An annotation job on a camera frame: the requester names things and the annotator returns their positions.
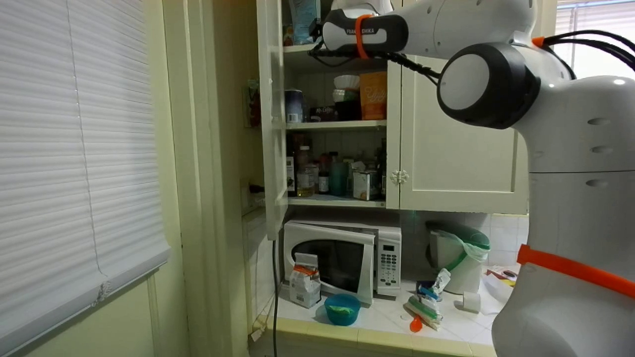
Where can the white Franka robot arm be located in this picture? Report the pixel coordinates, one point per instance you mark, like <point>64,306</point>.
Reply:
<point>576,289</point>

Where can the orange box on shelf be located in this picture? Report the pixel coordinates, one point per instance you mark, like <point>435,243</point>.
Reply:
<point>373,94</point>

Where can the blue package top shelf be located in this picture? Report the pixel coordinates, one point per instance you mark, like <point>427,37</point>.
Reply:
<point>304,17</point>

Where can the metal tin can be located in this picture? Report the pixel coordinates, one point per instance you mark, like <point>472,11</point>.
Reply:
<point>363,187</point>

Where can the dark spice jar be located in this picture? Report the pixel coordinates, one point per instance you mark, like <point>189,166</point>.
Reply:
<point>294,106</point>

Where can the white lidded jar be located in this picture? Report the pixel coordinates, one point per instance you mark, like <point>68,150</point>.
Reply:
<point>345,98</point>

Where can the white microwave oven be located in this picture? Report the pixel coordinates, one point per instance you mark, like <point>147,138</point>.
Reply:
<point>351,259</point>

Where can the white orange carton box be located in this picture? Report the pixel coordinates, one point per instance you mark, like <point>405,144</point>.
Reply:
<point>304,281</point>

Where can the closed cream cabinet door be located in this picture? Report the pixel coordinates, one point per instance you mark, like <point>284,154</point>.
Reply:
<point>437,164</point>

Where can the blue plastic bowl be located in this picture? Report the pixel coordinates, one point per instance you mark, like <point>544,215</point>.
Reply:
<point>341,310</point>

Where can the white bin green liner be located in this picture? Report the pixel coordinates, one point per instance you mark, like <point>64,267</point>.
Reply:
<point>460,251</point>

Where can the open cream cabinet door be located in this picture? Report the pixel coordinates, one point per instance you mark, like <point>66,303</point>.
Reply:
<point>270,61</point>

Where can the small white cup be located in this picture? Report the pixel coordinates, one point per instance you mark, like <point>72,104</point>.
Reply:
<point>468,303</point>

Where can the yellow packet on counter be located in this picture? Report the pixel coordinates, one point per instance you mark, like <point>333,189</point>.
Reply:
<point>506,277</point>

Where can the white window blind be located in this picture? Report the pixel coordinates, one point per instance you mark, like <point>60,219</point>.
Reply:
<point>79,205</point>

